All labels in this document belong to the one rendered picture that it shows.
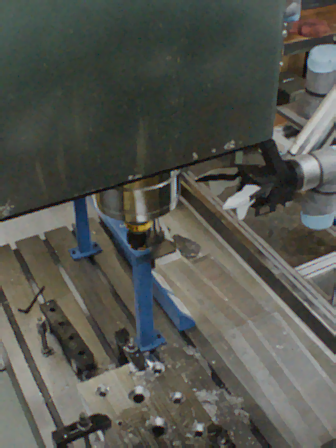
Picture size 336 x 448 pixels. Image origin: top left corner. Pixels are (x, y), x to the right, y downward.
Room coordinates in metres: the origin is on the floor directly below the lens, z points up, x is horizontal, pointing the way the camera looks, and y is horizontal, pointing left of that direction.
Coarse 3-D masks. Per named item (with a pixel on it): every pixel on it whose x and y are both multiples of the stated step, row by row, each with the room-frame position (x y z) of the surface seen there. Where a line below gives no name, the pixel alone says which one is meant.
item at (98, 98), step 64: (0, 0) 0.69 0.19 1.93; (64, 0) 0.72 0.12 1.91; (128, 0) 0.76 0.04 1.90; (192, 0) 0.80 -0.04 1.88; (256, 0) 0.85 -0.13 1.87; (0, 64) 0.68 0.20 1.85; (64, 64) 0.72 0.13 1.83; (128, 64) 0.76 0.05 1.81; (192, 64) 0.80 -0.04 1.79; (256, 64) 0.85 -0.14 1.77; (0, 128) 0.67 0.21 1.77; (64, 128) 0.71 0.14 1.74; (128, 128) 0.76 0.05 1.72; (192, 128) 0.80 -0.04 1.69; (256, 128) 0.86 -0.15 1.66; (0, 192) 0.67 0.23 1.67; (64, 192) 0.71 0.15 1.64
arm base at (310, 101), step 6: (306, 90) 1.88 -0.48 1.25; (306, 96) 1.87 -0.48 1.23; (312, 96) 1.85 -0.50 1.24; (318, 96) 1.84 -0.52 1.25; (324, 96) 1.83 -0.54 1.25; (300, 102) 1.90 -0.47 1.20; (306, 102) 1.86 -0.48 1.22; (312, 102) 1.84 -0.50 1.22; (318, 102) 1.84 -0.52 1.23; (300, 108) 1.87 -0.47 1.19; (306, 108) 1.85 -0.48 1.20; (312, 108) 1.84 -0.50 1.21; (300, 114) 1.86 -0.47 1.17; (306, 114) 1.84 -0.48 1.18; (312, 114) 1.83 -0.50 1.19
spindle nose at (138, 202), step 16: (160, 176) 0.83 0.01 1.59; (176, 176) 0.86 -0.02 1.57; (112, 192) 0.82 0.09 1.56; (128, 192) 0.82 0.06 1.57; (144, 192) 0.82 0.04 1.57; (160, 192) 0.83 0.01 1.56; (176, 192) 0.86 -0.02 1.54; (112, 208) 0.83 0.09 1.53; (128, 208) 0.82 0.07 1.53; (144, 208) 0.82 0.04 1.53; (160, 208) 0.83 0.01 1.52
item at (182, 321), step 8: (120, 248) 1.46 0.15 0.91; (128, 256) 1.41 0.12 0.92; (152, 280) 1.26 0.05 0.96; (152, 288) 1.26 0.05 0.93; (160, 288) 1.23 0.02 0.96; (160, 296) 1.22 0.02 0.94; (168, 296) 1.19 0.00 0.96; (160, 304) 1.22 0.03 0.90; (168, 304) 1.17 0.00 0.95; (168, 312) 1.17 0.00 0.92; (176, 312) 1.13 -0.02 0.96; (176, 320) 1.13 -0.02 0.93; (184, 320) 1.12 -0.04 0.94; (192, 320) 1.13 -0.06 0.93; (184, 328) 1.12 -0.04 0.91
